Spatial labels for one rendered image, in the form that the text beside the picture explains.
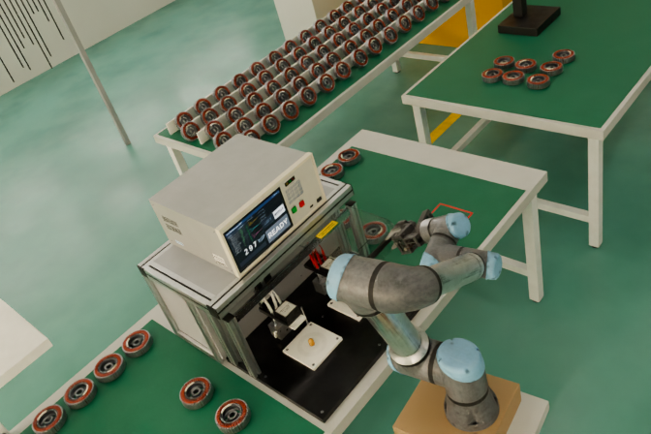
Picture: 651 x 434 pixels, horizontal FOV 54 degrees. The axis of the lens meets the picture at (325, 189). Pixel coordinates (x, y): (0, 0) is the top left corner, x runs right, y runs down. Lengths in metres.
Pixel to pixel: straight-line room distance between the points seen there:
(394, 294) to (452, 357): 0.39
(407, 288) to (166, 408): 1.17
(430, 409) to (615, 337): 1.40
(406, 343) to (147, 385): 1.08
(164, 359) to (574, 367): 1.73
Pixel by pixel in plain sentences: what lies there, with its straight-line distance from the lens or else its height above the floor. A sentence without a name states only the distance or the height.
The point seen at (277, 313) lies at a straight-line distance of 2.21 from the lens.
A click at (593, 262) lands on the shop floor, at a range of 3.51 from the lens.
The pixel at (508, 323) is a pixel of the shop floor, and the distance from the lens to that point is 3.23.
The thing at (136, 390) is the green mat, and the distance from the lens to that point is 2.47.
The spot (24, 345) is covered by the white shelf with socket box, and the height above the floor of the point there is 1.21.
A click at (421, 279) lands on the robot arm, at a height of 1.42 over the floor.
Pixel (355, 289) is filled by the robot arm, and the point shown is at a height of 1.42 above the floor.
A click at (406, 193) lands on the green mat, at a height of 0.75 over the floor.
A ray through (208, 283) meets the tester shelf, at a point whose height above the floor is 1.11.
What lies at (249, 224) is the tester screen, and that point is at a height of 1.26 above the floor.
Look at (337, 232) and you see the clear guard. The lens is 2.20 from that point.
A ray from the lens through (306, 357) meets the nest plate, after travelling 2.23.
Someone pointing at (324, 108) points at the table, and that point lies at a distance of 3.65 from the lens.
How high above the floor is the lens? 2.44
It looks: 35 degrees down
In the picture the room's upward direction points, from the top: 17 degrees counter-clockwise
